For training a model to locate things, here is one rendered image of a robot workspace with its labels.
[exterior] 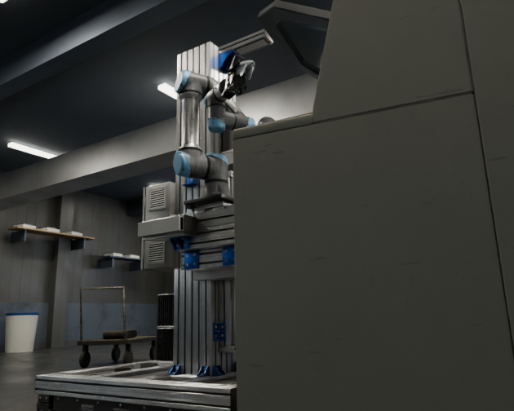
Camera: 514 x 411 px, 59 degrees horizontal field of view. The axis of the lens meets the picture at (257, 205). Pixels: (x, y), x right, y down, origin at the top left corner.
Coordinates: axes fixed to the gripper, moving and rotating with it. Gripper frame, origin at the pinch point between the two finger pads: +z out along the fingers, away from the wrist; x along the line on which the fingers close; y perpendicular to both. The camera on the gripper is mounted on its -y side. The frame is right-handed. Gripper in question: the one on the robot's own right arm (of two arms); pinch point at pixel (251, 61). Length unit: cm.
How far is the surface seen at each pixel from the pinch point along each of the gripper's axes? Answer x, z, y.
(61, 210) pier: -54, -900, -144
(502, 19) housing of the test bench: -12, 90, 34
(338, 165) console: 6, 59, 63
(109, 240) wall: -184, -981, -116
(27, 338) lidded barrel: -35, -811, 120
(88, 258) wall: -139, -956, -63
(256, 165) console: 18, 42, 62
